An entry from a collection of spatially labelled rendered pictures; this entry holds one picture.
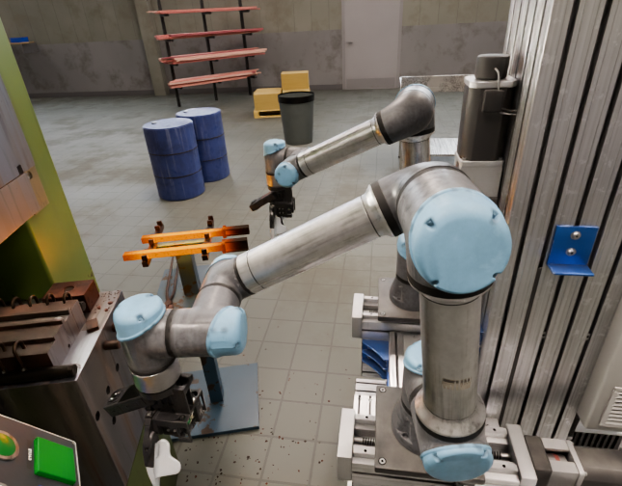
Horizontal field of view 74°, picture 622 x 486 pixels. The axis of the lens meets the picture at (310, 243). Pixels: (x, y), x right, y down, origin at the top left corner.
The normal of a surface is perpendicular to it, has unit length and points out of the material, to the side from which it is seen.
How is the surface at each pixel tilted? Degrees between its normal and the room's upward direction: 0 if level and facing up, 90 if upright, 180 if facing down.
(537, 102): 90
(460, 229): 83
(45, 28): 90
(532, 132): 90
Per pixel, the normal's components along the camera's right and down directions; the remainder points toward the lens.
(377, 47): -0.15, 0.49
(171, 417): -0.05, -0.87
